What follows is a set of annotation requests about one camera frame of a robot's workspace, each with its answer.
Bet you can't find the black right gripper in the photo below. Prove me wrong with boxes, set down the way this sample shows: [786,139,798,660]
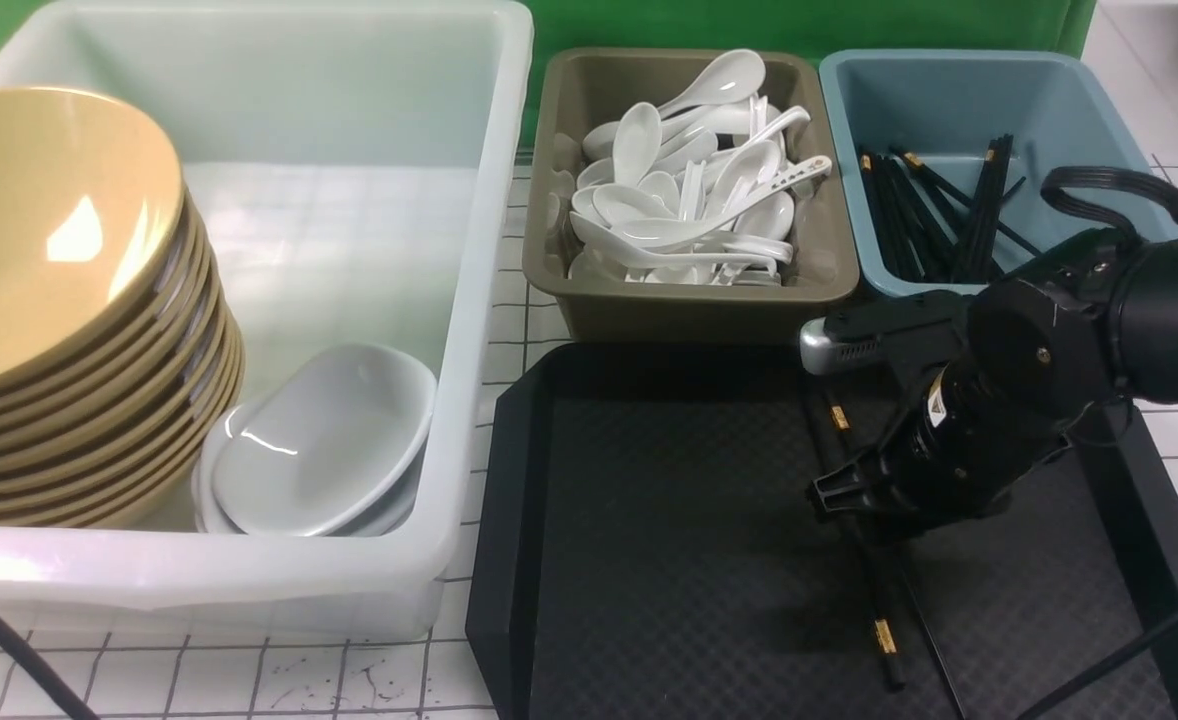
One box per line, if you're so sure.
[808,280,1118,542]

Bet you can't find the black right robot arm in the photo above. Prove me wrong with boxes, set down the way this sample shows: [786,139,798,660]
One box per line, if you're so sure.
[808,229,1178,542]

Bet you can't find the stack of yellow noodle bowls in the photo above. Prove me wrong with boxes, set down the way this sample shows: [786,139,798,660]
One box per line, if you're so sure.
[0,87,246,528]

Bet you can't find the bundle of black chopsticks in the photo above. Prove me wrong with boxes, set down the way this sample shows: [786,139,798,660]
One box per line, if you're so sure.
[858,136,1041,284]

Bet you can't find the blue plastic chopstick bin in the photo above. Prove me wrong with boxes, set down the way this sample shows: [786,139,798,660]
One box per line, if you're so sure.
[819,49,1150,297]

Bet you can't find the pile of white spoons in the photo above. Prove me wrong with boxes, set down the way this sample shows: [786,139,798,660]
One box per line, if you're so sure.
[549,95,833,288]

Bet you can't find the black plastic serving tray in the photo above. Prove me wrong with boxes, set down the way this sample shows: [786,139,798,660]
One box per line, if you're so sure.
[466,345,1178,719]

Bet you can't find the white ceramic soup spoon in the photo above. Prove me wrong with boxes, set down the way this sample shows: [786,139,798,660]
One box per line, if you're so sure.
[659,49,766,120]

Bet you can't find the olive plastic spoon bin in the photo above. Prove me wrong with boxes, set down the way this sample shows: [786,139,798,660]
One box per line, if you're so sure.
[522,47,862,345]

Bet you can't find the white dishes in tub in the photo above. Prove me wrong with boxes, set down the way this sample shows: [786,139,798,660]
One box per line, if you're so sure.
[191,345,438,537]

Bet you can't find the large white plastic tub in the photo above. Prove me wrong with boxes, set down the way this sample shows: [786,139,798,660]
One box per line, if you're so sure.
[0,1,532,642]

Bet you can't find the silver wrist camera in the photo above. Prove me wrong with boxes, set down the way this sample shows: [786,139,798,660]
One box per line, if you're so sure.
[799,291,969,378]

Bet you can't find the black cable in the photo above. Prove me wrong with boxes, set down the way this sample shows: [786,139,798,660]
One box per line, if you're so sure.
[1039,165,1178,243]

